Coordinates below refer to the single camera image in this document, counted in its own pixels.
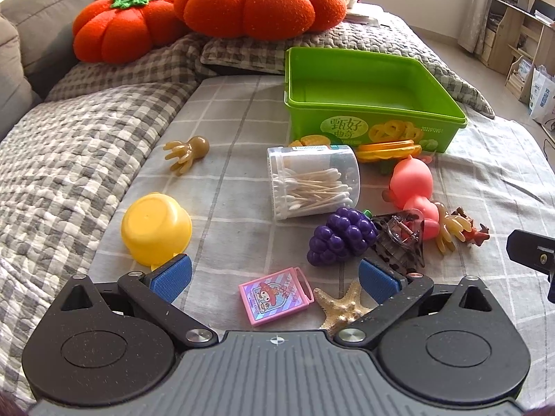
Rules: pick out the grey checked pillow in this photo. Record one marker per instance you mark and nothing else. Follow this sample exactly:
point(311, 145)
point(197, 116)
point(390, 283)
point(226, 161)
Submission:
point(243, 56)

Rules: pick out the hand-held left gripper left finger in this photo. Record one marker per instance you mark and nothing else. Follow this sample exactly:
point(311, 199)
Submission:
point(171, 279)

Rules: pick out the green plastic box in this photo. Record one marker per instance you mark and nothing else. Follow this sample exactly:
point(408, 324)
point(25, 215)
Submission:
point(368, 91)

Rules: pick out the white folded cloth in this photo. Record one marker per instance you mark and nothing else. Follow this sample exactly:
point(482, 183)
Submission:
point(364, 13)

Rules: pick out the yellow toy bowl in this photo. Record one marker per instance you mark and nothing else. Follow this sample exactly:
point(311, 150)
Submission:
point(151, 229)

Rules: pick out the grey checked blanket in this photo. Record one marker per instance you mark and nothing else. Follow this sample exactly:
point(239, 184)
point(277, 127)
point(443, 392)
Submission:
point(65, 160)

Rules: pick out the small red brown toy figure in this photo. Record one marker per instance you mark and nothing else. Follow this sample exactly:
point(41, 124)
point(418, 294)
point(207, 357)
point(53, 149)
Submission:
point(477, 232)

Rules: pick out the beige curtain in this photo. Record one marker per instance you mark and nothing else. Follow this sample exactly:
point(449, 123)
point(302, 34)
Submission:
point(481, 8)

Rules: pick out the pink cartoon card box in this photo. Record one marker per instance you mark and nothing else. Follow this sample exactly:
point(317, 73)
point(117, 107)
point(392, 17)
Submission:
point(273, 297)

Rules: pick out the small orange pumpkin cushion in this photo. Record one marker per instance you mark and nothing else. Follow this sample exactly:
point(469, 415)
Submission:
point(117, 30)

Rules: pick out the tan octopus toy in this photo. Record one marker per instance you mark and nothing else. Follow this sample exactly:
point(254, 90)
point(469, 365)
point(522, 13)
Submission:
point(451, 229)
point(197, 147)

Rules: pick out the wooden desk shelf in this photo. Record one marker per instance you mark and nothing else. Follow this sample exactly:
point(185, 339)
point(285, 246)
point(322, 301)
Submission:
point(511, 39)

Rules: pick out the purple toy grapes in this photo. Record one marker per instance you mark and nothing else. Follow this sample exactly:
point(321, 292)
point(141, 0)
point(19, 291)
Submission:
point(342, 234)

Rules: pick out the orange yellow toy food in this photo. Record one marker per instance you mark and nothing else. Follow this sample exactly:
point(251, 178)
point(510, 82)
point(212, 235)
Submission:
point(386, 149)

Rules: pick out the pink pig toy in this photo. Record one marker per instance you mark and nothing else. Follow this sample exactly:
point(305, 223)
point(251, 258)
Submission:
point(409, 182)

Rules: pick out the dark translucent hair claw clip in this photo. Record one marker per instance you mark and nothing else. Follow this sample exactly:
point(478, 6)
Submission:
point(399, 242)

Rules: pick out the grey grid bed sheet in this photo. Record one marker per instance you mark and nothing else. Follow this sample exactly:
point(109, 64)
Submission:
point(234, 117)

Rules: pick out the black laptop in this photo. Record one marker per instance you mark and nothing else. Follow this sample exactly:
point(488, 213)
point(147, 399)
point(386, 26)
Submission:
point(544, 8)

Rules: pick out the large orange pumpkin cushion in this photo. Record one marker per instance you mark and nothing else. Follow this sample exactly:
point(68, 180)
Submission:
point(251, 4)

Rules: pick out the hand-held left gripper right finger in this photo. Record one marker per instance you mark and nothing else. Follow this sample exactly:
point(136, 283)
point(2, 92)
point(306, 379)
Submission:
point(379, 281)

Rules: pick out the grey sofa backrest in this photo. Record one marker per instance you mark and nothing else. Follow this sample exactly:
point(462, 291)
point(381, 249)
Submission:
point(39, 30)

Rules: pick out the yellow toy corn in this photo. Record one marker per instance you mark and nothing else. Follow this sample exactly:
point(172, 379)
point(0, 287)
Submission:
point(310, 141)

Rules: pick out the white paper bag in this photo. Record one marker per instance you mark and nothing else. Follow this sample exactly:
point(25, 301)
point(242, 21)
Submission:
point(544, 95)

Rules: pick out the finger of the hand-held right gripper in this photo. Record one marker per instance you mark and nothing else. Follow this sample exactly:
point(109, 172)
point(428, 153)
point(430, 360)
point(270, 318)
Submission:
point(531, 253)

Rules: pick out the beige starfish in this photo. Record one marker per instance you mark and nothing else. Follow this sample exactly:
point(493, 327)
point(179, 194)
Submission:
point(342, 312)

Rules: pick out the clear cotton swab jar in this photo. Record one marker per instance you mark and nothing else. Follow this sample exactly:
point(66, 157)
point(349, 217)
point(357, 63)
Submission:
point(312, 182)

